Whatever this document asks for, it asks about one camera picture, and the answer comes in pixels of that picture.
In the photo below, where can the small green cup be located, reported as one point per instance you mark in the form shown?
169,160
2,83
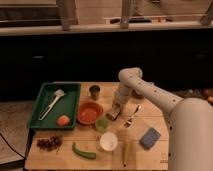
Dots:
101,124

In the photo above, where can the white bowl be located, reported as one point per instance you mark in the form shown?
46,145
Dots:
108,141

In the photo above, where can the green plastic tray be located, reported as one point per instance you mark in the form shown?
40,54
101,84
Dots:
67,105

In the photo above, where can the white dish brush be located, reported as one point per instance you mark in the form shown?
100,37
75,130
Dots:
58,95

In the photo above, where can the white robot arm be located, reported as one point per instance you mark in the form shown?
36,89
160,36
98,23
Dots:
190,121

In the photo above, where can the blue sponge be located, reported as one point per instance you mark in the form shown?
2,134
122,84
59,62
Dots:
149,138

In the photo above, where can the orange tomato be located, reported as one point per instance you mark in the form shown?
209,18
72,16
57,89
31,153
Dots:
63,120

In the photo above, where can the bunch of dark grapes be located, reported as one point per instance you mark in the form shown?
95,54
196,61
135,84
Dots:
49,144

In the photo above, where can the black whiteboard eraser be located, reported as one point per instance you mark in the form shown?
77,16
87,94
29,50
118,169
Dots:
113,114

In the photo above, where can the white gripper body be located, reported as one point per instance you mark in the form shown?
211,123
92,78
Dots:
118,105

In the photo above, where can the green cucumber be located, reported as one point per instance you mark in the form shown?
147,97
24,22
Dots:
84,154

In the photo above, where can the orange bowl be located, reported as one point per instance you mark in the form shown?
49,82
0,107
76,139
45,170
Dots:
88,112

